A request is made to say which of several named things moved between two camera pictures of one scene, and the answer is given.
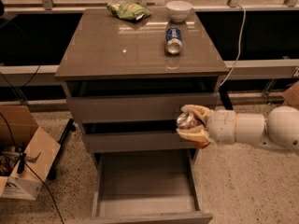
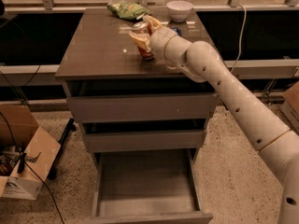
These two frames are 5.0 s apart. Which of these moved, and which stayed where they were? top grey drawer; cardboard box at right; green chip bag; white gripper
Moved: white gripper
Stayed: top grey drawer; green chip bag; cardboard box at right
